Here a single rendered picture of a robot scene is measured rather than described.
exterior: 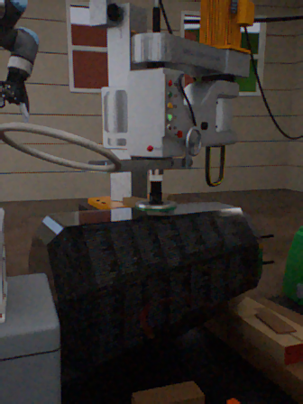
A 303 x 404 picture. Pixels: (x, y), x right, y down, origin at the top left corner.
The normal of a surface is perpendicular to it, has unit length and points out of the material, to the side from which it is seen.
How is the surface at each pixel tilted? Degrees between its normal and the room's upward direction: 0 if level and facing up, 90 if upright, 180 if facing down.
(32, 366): 90
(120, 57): 90
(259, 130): 90
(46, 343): 90
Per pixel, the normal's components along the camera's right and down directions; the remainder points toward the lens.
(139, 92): -0.58, 0.14
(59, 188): 0.30, 0.16
